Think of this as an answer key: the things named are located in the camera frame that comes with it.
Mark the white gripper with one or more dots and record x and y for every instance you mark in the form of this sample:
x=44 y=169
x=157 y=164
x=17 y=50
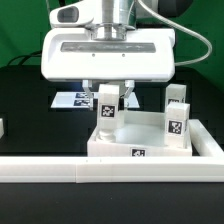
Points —
x=100 y=41

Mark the white square table top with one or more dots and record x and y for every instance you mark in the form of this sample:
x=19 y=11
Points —
x=141 y=134

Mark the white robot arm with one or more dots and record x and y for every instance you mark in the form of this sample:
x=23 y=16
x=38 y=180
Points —
x=99 y=40

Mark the white marker sheet with tags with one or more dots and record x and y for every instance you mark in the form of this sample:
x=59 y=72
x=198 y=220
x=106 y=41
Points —
x=68 y=100

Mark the white part at left edge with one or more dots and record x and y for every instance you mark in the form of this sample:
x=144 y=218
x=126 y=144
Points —
x=1 y=128

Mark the white L-shaped obstacle fence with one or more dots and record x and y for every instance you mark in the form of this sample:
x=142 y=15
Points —
x=207 y=166

